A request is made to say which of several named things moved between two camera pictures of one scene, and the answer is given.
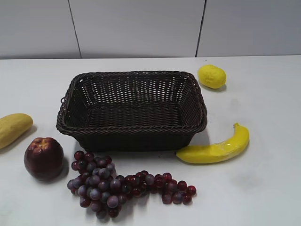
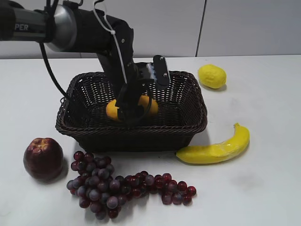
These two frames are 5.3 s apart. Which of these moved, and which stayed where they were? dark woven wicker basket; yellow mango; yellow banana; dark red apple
Moved: yellow mango
Stayed: yellow banana; dark red apple; dark woven wicker basket
